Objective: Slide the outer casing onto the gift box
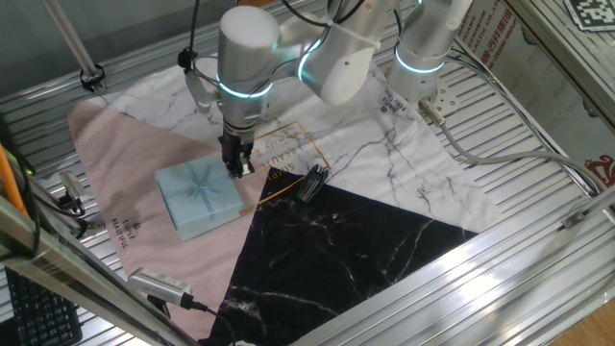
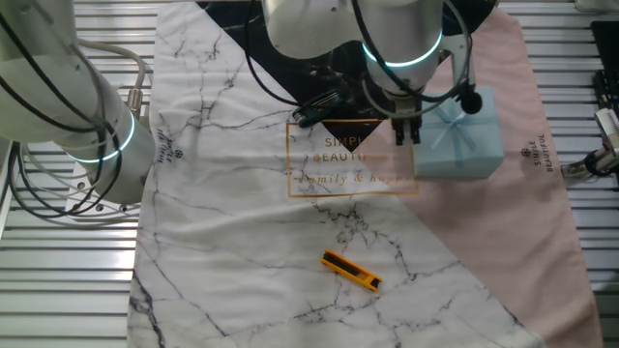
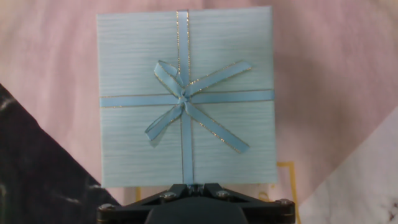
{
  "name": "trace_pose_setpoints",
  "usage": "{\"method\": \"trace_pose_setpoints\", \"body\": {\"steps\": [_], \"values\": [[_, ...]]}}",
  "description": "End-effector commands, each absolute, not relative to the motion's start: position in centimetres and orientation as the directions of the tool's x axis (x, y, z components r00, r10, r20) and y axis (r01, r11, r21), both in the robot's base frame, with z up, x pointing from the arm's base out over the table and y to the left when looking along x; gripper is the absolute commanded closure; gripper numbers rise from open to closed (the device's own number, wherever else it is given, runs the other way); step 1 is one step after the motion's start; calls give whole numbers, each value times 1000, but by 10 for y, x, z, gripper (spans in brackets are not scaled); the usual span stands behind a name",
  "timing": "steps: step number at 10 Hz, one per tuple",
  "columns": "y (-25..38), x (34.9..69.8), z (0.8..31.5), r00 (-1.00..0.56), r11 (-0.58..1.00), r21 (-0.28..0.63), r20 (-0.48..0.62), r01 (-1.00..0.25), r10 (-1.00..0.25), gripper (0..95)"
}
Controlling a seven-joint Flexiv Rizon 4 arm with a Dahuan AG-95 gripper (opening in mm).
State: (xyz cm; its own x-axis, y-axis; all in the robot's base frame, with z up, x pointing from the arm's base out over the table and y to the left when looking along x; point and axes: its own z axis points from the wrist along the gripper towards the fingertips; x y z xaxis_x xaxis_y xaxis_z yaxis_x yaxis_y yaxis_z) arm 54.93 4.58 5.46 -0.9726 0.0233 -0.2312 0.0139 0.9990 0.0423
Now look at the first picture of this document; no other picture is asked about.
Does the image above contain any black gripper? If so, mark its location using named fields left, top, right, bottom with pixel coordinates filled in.
left=218, top=134, right=256, bottom=180

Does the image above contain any light blue ribboned casing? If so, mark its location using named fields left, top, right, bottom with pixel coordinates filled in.
left=154, top=154, right=245, bottom=242

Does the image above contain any cardboard box red print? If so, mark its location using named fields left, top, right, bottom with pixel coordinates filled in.
left=454, top=0, right=615, bottom=188

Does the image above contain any marble pink black tablecloth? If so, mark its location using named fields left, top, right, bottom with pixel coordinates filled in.
left=65, top=51, right=504, bottom=346

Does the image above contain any black pole clamp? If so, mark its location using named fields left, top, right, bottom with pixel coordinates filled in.
left=79, top=63, right=107, bottom=93

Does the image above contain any grey metal pole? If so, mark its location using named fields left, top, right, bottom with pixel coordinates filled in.
left=41, top=0, right=107, bottom=95

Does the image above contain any black keyboard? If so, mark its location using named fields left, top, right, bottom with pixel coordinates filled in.
left=4, top=268, right=83, bottom=346

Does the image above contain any black white marker board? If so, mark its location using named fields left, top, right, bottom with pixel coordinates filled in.
left=564, top=0, right=615, bottom=33

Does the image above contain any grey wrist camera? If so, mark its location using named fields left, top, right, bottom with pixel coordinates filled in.
left=184, top=69, right=220, bottom=114

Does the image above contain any black usb cable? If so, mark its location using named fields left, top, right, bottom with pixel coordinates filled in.
left=184, top=292, right=237, bottom=346

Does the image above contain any aluminium frame beam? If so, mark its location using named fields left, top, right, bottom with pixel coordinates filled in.
left=0, top=196, right=196, bottom=346
left=504, top=0, right=615, bottom=126

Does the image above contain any orange cable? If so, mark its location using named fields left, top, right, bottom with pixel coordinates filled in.
left=0, top=143, right=28, bottom=217

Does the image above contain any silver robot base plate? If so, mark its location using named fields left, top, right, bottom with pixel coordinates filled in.
left=412, top=79, right=462, bottom=116

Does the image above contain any thick grey cable metal connector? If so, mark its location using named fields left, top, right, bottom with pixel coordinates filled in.
left=417, top=97, right=615, bottom=196

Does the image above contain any aluminium bracket bar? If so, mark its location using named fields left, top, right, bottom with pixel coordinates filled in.
left=560, top=186, right=615, bottom=231

